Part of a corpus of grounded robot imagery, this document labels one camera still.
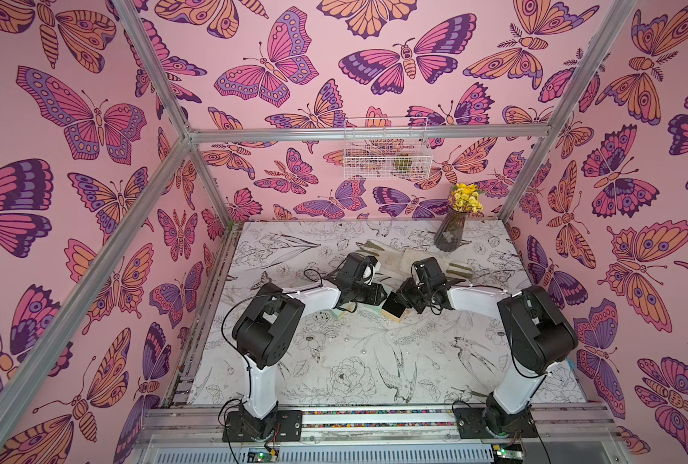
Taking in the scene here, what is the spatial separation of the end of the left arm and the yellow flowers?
0.40 m

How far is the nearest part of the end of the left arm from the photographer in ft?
2.45

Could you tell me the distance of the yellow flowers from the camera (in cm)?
94
